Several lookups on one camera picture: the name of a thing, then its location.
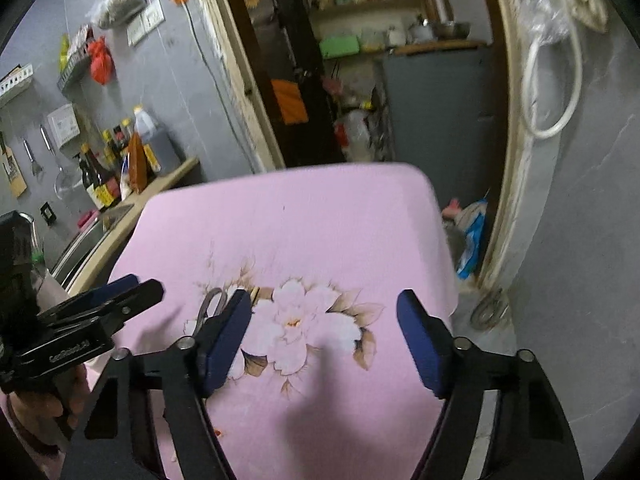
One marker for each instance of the pink sponge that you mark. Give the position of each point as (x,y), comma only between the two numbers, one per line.
(88,218)

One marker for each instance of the metal pot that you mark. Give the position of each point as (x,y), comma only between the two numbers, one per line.
(421,33)

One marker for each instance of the green box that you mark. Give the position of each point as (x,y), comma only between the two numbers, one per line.
(340,46)

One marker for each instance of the metal strainer ladle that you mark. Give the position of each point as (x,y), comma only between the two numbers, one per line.
(67,183)

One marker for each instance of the person's left hand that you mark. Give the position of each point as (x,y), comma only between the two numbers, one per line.
(35,410)

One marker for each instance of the orange sauce pouch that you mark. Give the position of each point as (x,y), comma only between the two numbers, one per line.
(137,162)

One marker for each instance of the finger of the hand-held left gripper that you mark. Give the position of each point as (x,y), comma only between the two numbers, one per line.
(100,296)
(135,300)

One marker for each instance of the steel sink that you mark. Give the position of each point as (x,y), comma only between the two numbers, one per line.
(85,245)

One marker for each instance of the orange bag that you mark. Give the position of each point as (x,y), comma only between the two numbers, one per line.
(289,102)

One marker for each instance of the beige kitchen counter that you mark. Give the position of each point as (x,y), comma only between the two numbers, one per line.
(175,172)

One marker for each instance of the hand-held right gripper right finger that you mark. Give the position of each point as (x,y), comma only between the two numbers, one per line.
(422,345)

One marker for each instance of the metal bowl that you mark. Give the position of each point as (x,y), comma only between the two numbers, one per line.
(451,30)

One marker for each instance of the small dark sauce bottle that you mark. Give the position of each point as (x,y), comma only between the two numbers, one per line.
(108,146)
(120,138)

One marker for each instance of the white enamel pot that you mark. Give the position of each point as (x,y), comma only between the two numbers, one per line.
(397,36)

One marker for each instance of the pink floral tablecloth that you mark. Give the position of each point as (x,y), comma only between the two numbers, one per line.
(300,225)

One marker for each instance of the grey cabinet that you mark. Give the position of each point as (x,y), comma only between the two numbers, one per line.
(440,110)

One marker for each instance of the wooden cutting board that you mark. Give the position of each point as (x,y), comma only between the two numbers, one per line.
(14,172)

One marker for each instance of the white wall box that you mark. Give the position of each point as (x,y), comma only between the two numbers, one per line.
(62,125)

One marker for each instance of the dark sauce bottle yellow label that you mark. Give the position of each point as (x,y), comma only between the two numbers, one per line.
(102,186)

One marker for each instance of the yellow snack packet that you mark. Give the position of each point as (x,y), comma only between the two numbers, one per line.
(64,51)

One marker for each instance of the metal peeler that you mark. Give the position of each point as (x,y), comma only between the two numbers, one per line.
(35,162)

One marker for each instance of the grey wall rack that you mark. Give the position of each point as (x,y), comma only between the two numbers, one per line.
(72,74)

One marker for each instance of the white tube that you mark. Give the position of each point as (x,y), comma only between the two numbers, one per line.
(125,176)

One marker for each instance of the red plastic bag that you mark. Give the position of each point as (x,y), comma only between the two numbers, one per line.
(102,65)

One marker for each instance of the cream door frame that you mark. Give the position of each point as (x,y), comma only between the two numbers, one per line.
(235,60)

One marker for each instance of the clear plastic bag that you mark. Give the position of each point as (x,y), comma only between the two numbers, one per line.
(542,15)

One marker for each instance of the wooden storage shelf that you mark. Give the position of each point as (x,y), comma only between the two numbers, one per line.
(370,5)

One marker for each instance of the white wall basket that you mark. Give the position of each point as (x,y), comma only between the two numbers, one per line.
(15,82)

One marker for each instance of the blue plastic bag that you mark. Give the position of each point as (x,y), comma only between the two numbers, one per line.
(474,240)

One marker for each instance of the grey metal scissors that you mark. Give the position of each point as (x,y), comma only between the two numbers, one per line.
(195,324)

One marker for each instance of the large oil jug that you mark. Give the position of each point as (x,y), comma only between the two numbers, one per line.
(160,145)

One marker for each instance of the black wall outlet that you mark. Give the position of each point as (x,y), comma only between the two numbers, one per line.
(47,212)

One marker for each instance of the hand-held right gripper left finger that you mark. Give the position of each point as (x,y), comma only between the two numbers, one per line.
(225,340)

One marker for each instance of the white wall socket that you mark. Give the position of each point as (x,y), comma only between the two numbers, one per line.
(146,22)

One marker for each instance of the red and white packet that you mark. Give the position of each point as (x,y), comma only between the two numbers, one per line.
(80,41)

